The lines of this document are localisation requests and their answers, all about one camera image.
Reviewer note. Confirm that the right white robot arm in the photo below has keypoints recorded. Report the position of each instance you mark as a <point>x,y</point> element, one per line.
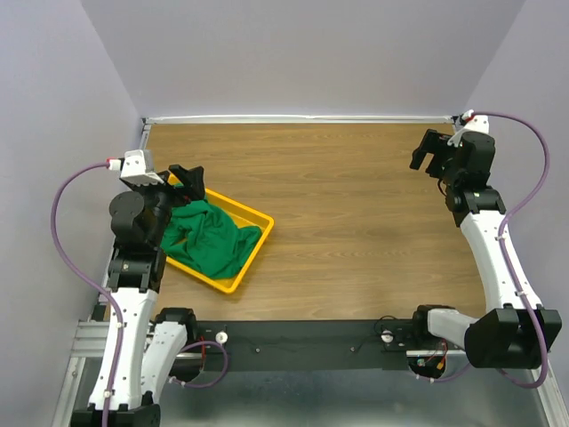
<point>516,328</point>

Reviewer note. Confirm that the yellow plastic tray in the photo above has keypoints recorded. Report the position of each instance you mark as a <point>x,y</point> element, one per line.
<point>242,215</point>

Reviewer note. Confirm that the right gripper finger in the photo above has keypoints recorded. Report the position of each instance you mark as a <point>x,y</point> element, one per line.
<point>437,163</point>
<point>432,142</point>

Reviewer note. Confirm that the aluminium frame rail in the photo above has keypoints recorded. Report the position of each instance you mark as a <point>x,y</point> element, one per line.
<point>90,339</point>

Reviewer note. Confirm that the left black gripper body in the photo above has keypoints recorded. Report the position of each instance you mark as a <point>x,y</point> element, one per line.
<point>159,199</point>

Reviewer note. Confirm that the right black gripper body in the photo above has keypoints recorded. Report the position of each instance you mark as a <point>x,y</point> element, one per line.
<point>451,173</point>

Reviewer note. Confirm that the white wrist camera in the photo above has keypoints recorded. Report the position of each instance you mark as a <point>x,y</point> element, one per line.
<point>138,168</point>
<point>468,122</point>

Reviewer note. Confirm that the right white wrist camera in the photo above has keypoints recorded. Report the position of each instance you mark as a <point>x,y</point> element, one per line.
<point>468,122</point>

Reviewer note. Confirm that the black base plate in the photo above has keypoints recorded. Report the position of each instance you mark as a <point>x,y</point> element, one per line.
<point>308,345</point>

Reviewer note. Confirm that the green t shirt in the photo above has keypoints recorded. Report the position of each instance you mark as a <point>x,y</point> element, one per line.
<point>203,237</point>

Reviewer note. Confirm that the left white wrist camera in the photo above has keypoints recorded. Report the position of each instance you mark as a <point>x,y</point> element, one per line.
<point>138,168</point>

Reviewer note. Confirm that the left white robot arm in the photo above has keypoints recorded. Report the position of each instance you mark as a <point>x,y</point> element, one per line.
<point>140,351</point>

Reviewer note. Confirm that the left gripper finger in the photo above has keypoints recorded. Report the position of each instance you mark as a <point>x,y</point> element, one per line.
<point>191,181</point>
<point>181,195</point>

